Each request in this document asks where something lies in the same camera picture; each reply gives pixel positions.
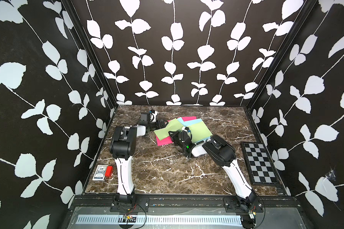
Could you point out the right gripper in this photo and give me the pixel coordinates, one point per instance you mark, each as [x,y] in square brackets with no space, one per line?
[175,135]

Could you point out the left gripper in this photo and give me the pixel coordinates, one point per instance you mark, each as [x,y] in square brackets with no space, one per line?
[162,126]

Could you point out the green paper sheet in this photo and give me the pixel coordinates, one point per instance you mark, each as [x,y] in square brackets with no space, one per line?
[199,130]
[173,125]

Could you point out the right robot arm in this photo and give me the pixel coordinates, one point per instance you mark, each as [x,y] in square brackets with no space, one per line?
[224,155]

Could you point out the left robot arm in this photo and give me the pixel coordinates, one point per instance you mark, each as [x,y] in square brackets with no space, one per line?
[122,149]

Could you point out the large magenta paper sheet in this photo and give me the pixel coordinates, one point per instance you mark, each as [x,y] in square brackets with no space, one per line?
[163,142]

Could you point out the left light blue paper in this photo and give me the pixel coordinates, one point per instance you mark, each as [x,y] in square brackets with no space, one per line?
[181,120]

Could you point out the small magenta paper sheet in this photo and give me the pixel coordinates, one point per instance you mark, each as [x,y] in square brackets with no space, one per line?
[188,118]

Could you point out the red small box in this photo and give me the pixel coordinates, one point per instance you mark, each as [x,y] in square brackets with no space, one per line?
[109,171]

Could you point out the playing card deck box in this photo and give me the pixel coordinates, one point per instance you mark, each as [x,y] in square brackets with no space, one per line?
[100,173]

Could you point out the checkerboard calibration plate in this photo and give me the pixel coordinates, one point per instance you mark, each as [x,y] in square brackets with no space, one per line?
[259,166]

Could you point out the small circuit board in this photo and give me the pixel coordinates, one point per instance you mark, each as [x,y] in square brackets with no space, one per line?
[127,219]

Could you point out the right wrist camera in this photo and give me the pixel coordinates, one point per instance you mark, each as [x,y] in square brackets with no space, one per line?
[188,131]

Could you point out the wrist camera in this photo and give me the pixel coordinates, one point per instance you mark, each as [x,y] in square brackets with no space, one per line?
[147,118]
[188,131]

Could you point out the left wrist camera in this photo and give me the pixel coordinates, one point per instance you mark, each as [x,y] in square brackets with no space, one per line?
[147,118]

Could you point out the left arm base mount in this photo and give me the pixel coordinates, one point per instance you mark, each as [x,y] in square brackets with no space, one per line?
[130,204]

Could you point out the white perforated rail strip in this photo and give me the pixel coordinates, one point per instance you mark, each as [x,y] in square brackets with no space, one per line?
[230,220]

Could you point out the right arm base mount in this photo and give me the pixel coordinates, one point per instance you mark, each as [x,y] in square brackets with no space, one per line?
[235,204]

